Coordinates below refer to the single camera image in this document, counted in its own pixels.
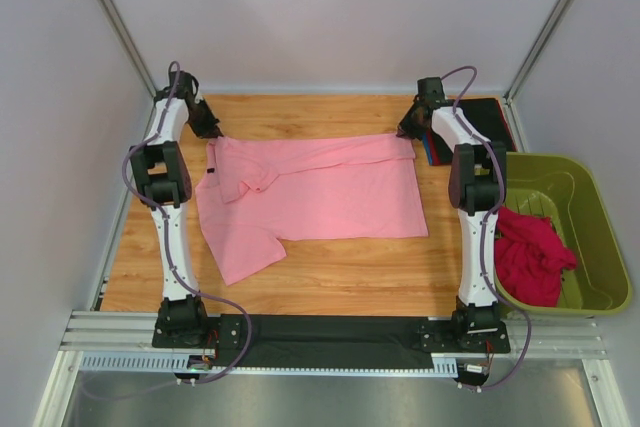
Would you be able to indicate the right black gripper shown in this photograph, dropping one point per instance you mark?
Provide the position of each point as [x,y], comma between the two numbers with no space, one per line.
[412,121]

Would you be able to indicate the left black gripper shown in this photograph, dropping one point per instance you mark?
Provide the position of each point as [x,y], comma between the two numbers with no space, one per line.
[205,121]

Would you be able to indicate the pink t-shirt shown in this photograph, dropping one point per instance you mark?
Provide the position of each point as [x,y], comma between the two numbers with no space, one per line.
[255,195]

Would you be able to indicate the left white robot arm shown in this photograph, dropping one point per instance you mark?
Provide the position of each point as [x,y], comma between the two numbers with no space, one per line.
[155,172]

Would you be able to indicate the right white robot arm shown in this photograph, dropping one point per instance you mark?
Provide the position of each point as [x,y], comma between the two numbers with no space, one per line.
[476,189]

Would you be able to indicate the folded blue t-shirt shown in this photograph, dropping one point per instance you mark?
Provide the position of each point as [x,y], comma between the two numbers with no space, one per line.
[427,147]

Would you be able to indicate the olive green plastic bin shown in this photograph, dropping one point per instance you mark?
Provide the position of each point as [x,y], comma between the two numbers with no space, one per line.
[563,191]

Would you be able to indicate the magenta t-shirt in bin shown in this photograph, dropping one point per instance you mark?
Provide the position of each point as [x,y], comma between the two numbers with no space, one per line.
[530,258]

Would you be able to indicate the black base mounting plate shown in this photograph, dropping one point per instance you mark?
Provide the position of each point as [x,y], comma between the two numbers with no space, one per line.
[331,342]

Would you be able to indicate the left aluminium frame post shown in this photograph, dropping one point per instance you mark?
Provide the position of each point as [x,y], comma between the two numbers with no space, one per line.
[116,21]

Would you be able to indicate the aluminium frame post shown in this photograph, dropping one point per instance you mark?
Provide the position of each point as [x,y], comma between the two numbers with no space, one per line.
[116,21]
[545,34]

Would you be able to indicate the right aluminium frame post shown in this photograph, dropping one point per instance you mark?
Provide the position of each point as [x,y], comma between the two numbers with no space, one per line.
[545,34]

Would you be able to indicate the slotted grey cable duct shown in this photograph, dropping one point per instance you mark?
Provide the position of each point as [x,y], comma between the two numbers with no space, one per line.
[181,363]

